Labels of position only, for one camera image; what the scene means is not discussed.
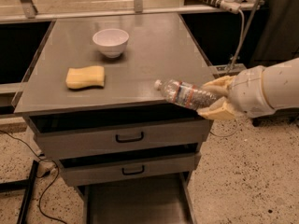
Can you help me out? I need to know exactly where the grey middle drawer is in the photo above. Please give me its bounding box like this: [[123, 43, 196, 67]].
[[61, 144, 200, 187]]

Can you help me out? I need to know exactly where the black metal floor frame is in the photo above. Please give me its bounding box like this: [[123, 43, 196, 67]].
[[0, 161, 39, 224]]

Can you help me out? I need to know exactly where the grey drawer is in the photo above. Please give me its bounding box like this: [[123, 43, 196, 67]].
[[83, 174, 197, 224], [31, 104, 211, 160], [61, 144, 200, 187]]

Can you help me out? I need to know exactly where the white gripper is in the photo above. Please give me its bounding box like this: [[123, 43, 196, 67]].
[[197, 66, 275, 120]]

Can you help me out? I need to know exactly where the grey top drawer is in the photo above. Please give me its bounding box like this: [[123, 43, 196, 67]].
[[31, 104, 211, 160]]

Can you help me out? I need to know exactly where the white power strip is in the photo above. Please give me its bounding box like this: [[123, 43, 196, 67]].
[[199, 0, 241, 14]]

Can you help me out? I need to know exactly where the grey bottom drawer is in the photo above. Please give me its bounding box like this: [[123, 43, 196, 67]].
[[83, 174, 197, 224]]

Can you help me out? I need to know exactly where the yellow sponge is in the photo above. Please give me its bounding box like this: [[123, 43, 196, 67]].
[[65, 65, 105, 90]]

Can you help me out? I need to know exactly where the white ceramic bowl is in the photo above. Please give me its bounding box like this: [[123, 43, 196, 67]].
[[93, 28, 129, 58]]

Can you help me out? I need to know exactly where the black floor cable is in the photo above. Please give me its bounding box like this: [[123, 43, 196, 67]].
[[0, 128, 69, 224]]

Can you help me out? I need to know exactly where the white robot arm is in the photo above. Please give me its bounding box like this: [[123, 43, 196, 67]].
[[197, 58, 299, 120]]

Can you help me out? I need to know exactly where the white power cable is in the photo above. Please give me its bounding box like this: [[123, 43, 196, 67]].
[[208, 8, 247, 138]]

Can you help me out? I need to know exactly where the grey metal rail frame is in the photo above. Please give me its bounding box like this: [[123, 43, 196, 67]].
[[0, 0, 267, 25]]

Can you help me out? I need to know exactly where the clear plastic water bottle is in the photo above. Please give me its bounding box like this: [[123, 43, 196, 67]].
[[154, 79, 220, 110]]

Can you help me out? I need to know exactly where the grey drawer cabinet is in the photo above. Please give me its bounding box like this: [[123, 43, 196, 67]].
[[12, 12, 221, 224]]

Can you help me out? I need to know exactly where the dark side cabinet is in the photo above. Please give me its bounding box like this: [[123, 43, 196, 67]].
[[249, 0, 299, 128]]

